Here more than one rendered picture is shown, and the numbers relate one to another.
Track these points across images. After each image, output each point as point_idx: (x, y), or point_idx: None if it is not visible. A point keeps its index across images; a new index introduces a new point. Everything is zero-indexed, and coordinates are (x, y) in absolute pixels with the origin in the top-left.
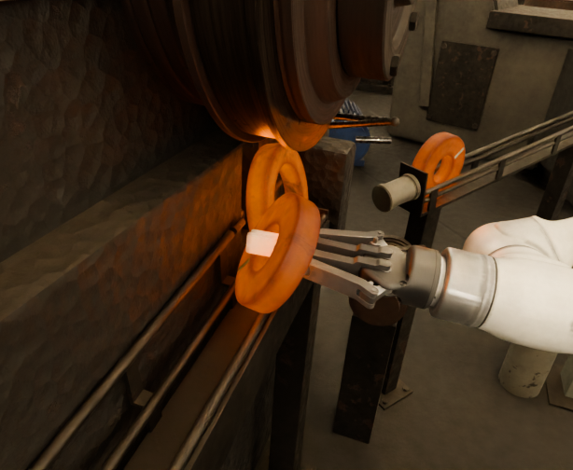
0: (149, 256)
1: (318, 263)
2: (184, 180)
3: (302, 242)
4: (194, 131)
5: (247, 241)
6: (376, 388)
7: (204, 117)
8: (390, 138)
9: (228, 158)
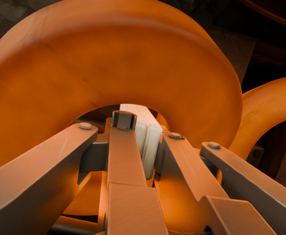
0: None
1: (77, 136)
2: None
3: (42, 17)
4: (215, 22)
5: (119, 108)
6: None
7: (245, 19)
8: None
9: (207, 30)
